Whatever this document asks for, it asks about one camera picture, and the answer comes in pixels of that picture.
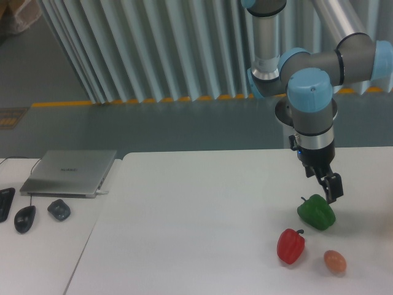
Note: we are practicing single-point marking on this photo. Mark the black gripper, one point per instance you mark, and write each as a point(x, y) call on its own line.
point(319, 160)

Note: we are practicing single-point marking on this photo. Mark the corrugated metal partition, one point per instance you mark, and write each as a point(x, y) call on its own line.
point(175, 50)

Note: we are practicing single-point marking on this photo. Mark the red bell pepper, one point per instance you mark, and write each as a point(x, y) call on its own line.
point(290, 246)

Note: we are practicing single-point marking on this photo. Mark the brown egg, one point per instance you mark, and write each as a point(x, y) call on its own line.
point(334, 261)

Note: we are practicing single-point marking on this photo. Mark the dark grey small device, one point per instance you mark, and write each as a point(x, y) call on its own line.
point(59, 210)

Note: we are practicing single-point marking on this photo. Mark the silver closed laptop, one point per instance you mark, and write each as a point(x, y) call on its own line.
point(72, 173)

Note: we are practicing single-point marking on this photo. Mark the cardboard box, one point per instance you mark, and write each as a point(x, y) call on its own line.
point(17, 16)

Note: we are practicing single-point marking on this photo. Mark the black keyboard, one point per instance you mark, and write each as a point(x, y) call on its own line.
point(6, 199)

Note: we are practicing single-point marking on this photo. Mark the green bell pepper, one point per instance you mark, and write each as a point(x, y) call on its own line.
point(316, 212)

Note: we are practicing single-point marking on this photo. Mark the black computer mouse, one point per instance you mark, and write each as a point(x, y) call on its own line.
point(24, 219)

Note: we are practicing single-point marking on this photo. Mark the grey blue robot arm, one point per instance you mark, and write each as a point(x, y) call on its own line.
point(308, 79)

